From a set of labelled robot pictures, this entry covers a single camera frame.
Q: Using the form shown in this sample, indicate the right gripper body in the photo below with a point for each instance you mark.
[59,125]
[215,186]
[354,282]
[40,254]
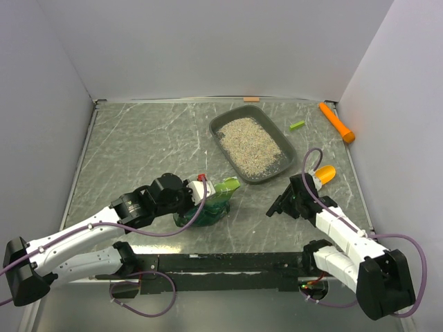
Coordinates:
[290,203]

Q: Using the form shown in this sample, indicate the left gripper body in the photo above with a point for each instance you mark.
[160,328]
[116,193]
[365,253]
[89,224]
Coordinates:
[183,201]

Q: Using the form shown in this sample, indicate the yellow plastic scoop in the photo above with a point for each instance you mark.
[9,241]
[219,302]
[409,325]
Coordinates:
[326,173]

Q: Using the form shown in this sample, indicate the green litter bag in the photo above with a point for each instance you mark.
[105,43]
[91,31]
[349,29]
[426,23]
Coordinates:
[214,209]

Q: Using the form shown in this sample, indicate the grey litter box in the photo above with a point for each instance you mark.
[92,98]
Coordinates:
[253,144]

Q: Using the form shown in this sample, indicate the black bag clip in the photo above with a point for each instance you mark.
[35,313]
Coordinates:
[275,207]

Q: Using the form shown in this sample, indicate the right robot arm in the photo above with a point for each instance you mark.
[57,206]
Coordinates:
[379,277]

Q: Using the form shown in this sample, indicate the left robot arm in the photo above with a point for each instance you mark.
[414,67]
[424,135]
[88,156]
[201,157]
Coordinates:
[33,267]

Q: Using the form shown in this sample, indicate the green small block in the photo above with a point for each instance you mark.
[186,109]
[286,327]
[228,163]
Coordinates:
[297,125]

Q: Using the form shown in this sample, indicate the orange toy carrot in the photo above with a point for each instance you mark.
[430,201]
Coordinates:
[346,134]

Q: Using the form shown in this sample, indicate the tan small block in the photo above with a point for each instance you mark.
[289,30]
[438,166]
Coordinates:
[251,99]

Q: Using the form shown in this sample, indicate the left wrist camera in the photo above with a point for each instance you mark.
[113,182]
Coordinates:
[197,189]

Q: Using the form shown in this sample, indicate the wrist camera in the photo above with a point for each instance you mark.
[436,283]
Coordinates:
[197,189]
[317,182]

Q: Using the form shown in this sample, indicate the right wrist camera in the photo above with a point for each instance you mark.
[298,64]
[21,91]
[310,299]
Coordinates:
[317,182]

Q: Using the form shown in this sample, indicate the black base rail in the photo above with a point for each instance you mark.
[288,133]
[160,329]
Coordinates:
[282,271]

